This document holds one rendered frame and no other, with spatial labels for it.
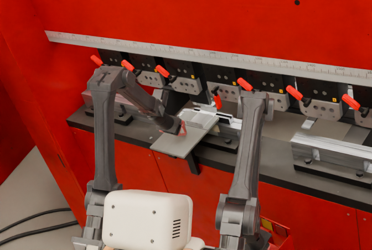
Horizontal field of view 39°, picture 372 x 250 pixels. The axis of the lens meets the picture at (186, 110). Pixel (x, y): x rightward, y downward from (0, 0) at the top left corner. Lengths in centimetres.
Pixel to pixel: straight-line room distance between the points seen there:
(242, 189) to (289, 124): 231
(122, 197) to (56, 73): 146
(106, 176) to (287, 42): 73
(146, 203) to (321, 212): 90
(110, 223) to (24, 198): 260
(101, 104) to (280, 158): 88
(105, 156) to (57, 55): 126
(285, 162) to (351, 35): 67
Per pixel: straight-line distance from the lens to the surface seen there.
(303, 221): 216
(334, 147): 199
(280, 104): 193
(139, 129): 252
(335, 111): 184
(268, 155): 215
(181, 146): 211
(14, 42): 259
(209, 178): 230
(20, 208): 390
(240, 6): 178
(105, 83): 150
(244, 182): 144
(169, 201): 133
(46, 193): 390
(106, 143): 154
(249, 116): 151
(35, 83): 268
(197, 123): 217
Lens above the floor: 228
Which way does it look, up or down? 34 degrees down
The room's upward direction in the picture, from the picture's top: 18 degrees counter-clockwise
